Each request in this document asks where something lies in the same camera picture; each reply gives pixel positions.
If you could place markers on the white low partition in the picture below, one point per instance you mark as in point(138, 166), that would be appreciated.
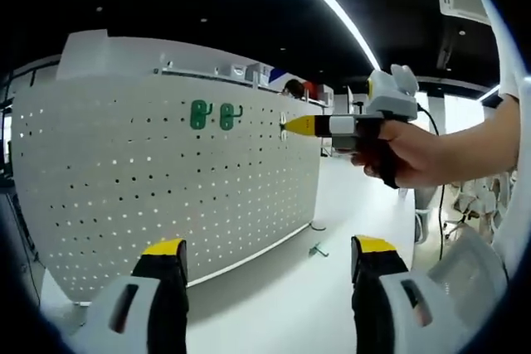
point(124, 59)

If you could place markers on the white perforated mounting plate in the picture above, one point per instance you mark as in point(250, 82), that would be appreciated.
point(166, 188)

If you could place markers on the person's right hand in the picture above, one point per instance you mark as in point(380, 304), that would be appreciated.
point(419, 159)

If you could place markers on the person's upper body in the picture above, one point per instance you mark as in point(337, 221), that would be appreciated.
point(506, 64)

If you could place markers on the white mesh office chair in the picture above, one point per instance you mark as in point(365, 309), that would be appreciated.
point(469, 263)

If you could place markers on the storage rack with boxes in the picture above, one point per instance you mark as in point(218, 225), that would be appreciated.
point(236, 72)

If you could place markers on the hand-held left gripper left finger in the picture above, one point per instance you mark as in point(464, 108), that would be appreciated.
point(162, 312)

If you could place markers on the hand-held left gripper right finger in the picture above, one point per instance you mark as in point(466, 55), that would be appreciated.
point(377, 312)

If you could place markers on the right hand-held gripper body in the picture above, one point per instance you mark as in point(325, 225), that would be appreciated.
point(394, 101)

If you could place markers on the green hook assembly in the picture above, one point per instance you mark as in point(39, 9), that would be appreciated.
point(197, 122)
point(314, 249)
point(284, 135)
point(226, 123)

